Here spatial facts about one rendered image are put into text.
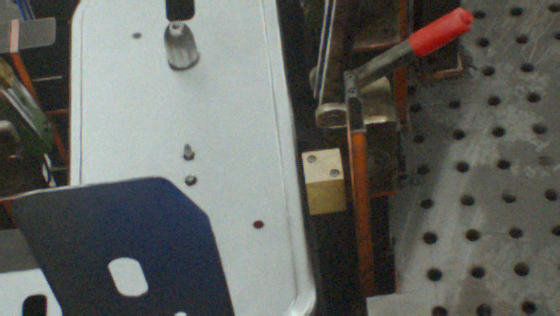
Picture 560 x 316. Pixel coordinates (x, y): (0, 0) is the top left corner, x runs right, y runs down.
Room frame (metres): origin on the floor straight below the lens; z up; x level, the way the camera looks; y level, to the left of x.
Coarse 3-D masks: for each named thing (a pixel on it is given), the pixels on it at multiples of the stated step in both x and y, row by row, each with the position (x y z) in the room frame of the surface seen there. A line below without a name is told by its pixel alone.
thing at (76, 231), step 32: (32, 192) 0.41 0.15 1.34; (64, 192) 0.41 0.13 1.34; (96, 192) 0.41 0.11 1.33; (128, 192) 0.40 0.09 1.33; (160, 192) 0.40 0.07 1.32; (32, 224) 0.41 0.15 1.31; (64, 224) 0.41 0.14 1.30; (96, 224) 0.41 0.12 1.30; (128, 224) 0.40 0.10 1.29; (160, 224) 0.40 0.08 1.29; (192, 224) 0.40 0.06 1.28; (64, 256) 0.41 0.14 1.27; (96, 256) 0.41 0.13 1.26; (128, 256) 0.40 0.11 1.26; (160, 256) 0.40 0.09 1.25; (192, 256) 0.40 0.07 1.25; (64, 288) 0.41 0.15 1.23; (96, 288) 0.41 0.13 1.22; (160, 288) 0.40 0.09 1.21; (192, 288) 0.40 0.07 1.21; (224, 288) 0.40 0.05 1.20
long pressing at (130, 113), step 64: (128, 0) 0.89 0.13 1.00; (256, 0) 0.86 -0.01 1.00; (128, 64) 0.80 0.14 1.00; (256, 64) 0.77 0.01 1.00; (128, 128) 0.72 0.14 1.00; (192, 128) 0.70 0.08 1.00; (256, 128) 0.69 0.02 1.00; (192, 192) 0.63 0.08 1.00; (256, 192) 0.62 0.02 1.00; (256, 256) 0.55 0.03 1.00
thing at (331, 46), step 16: (304, 0) 0.66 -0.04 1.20; (336, 0) 0.65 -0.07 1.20; (352, 0) 0.65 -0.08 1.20; (336, 16) 0.65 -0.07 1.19; (352, 16) 0.65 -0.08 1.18; (336, 32) 0.65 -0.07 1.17; (352, 32) 0.65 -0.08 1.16; (320, 48) 0.68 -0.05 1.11; (336, 48) 0.65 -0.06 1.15; (352, 48) 0.65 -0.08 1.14; (320, 64) 0.68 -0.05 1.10; (336, 64) 0.65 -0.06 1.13; (320, 80) 0.68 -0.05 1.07; (336, 80) 0.65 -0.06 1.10; (320, 96) 0.65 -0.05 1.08; (336, 96) 0.65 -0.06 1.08
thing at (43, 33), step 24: (0, 24) 0.89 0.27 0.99; (24, 24) 0.89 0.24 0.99; (48, 24) 0.88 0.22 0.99; (0, 48) 0.86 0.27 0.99; (24, 48) 0.85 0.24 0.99; (48, 48) 0.85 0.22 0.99; (24, 72) 0.85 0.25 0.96; (48, 72) 0.85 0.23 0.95; (48, 96) 0.85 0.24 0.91; (48, 168) 0.88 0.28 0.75
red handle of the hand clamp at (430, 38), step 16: (448, 16) 0.66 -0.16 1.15; (464, 16) 0.66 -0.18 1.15; (416, 32) 0.67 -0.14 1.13; (432, 32) 0.66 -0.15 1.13; (448, 32) 0.65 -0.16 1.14; (464, 32) 0.65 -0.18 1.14; (400, 48) 0.66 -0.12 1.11; (416, 48) 0.65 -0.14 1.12; (432, 48) 0.65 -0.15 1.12; (368, 64) 0.67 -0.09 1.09; (384, 64) 0.66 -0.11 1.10; (400, 64) 0.66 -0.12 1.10; (368, 80) 0.66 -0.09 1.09
